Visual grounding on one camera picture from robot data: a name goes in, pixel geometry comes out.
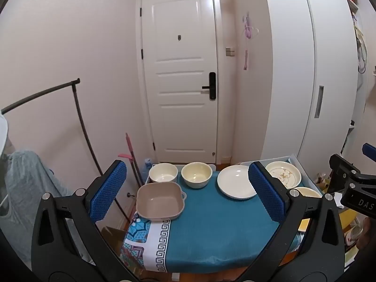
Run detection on white panelled door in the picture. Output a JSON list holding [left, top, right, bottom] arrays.
[[137, 0, 224, 165]]

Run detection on yellow round object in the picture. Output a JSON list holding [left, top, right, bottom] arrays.
[[338, 207, 365, 233]]

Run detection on brown cardboard box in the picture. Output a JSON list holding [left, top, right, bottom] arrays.
[[101, 226, 127, 259]]

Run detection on duck print plate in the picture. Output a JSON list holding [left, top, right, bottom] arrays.
[[264, 161, 302, 190]]

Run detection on purple hanging decoration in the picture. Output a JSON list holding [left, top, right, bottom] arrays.
[[241, 12, 261, 40]]

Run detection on white wardrobe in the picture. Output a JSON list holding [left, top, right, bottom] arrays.
[[261, 0, 366, 166]]

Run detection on recessed wardrobe handle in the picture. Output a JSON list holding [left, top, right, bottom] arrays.
[[314, 85, 325, 119]]

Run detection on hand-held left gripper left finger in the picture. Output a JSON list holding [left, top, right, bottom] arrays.
[[31, 160, 138, 282]]

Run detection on cluttered white shelf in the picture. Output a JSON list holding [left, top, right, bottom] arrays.
[[348, 0, 376, 78]]

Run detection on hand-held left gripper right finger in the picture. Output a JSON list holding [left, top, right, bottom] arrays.
[[239, 161, 345, 282]]

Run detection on black door lock handle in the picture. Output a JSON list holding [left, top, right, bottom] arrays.
[[202, 72, 217, 99]]

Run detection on cream rimmed plate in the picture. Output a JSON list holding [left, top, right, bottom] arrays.
[[291, 186, 324, 199]]

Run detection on white hanging garment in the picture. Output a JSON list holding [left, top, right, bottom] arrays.
[[0, 114, 9, 157]]

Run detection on grey-blue hanging garment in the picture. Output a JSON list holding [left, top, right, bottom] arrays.
[[0, 150, 95, 266]]

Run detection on cream bowl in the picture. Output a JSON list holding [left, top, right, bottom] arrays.
[[181, 162, 213, 189]]

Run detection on blue patterned tablecloth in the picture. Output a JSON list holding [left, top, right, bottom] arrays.
[[120, 169, 304, 274]]

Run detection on blue water bottle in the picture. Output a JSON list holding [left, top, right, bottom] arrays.
[[141, 158, 153, 180]]

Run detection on black clothes rack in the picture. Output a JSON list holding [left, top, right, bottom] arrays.
[[1, 78, 131, 224]]

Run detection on pink square baking dish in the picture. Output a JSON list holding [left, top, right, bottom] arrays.
[[137, 181, 188, 220]]

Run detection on pink handled mop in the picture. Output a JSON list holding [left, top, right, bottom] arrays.
[[125, 132, 142, 189]]

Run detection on plain white plate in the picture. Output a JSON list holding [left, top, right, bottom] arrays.
[[217, 165, 259, 200]]

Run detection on white deep bowl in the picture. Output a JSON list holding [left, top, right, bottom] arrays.
[[148, 163, 179, 184]]

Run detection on person's right hand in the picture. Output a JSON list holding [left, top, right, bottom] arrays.
[[356, 217, 373, 251]]

